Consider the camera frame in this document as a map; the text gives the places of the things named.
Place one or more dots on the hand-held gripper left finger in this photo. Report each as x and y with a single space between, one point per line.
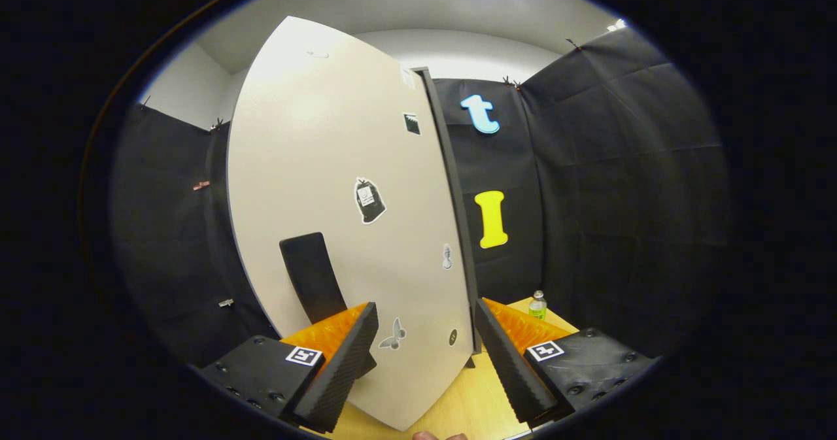
343 368

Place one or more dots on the grey shoe cabinet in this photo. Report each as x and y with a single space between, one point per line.
462 231

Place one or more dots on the green drink bottle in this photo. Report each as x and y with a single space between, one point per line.
537 308

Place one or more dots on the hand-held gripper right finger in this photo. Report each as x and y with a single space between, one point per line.
507 361

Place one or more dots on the white clip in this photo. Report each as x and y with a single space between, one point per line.
226 303

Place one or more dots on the red clip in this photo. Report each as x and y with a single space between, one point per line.
201 185

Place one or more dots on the small ceiling light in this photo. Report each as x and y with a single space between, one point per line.
617 25

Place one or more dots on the black backdrop cloth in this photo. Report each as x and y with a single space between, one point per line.
621 198

